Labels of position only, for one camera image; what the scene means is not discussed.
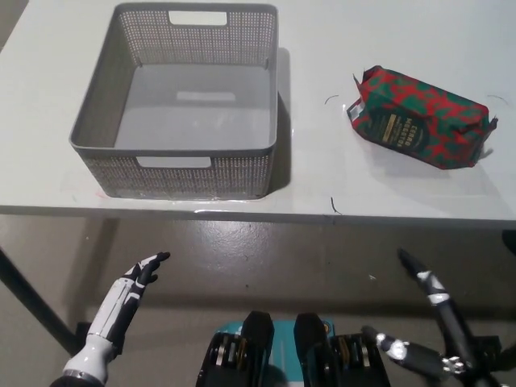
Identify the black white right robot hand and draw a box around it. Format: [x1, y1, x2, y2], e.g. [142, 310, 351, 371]
[360, 248, 491, 387]

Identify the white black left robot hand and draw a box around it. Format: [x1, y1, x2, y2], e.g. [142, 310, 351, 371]
[63, 251, 171, 382]

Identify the red green coffee bean bag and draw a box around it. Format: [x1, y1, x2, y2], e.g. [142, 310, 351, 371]
[346, 64, 499, 172]

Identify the black table leg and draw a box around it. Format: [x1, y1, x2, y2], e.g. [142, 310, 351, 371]
[0, 248, 80, 358]
[501, 228, 516, 259]

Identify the grey perforated plastic basket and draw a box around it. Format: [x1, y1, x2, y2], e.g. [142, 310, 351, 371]
[67, 2, 280, 200]

